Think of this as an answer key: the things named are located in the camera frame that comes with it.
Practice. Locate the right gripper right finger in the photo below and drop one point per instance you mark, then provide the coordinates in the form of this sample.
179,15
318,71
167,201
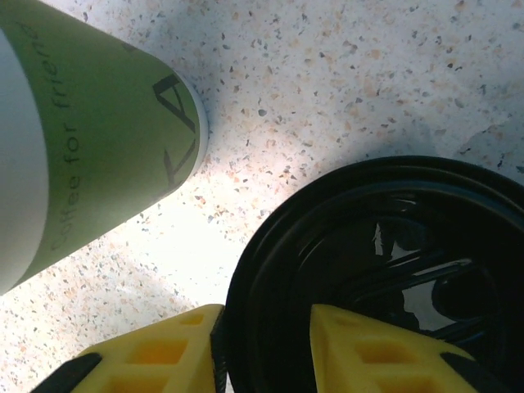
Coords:
368,360

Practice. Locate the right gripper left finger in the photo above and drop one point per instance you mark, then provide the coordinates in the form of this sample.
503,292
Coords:
163,360

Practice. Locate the black plastic cup lid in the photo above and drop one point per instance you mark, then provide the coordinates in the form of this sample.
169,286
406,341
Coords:
348,229

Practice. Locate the green paper coffee cup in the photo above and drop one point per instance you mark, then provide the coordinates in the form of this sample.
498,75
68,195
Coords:
102,123

